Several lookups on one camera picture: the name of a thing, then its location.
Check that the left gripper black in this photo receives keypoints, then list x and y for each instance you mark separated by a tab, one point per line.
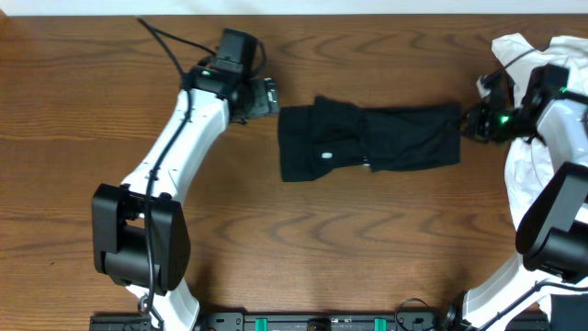
265	98

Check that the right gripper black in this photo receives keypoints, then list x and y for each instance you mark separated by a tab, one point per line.
476	128

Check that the black t-shirt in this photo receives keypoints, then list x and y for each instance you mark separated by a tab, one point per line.
318	138

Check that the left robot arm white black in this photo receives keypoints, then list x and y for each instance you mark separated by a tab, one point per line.
140	236

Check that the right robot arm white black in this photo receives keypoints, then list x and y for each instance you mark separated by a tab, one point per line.
551	242

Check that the white garment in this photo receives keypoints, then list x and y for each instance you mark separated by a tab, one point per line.
529	166

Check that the dark object bottom right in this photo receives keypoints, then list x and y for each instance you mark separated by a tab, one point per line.
569	313

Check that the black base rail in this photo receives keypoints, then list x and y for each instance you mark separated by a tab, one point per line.
301	322

